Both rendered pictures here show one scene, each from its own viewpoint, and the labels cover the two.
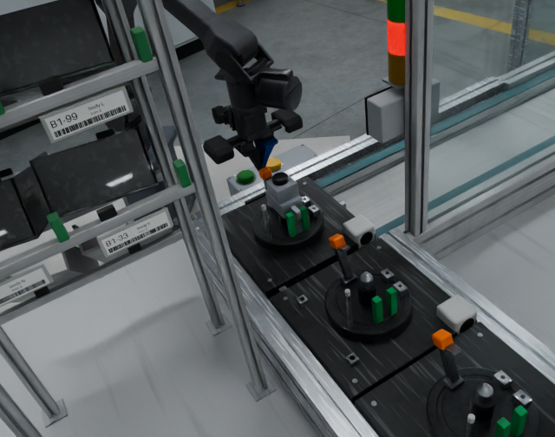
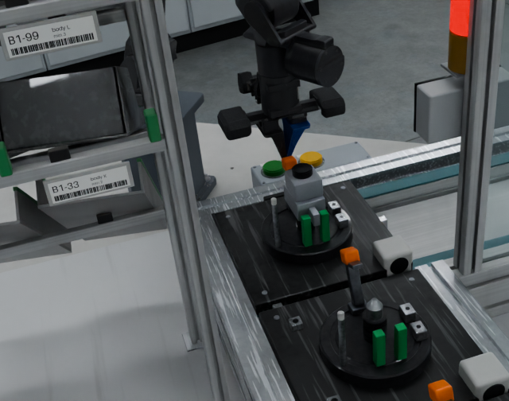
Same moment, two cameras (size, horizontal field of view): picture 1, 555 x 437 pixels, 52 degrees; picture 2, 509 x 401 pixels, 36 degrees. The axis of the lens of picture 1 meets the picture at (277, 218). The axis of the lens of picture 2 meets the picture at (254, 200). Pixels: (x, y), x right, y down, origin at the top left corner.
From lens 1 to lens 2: 16 cm
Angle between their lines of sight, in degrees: 10
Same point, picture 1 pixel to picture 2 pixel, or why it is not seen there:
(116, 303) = (86, 292)
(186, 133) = (161, 77)
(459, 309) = (487, 370)
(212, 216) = (183, 184)
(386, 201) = (444, 229)
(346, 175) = (400, 188)
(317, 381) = not seen: outside the picture
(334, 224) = (364, 241)
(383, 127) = (432, 123)
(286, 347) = (262, 375)
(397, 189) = not seen: hidden behind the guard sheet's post
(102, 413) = not seen: outside the picture
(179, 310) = (155, 314)
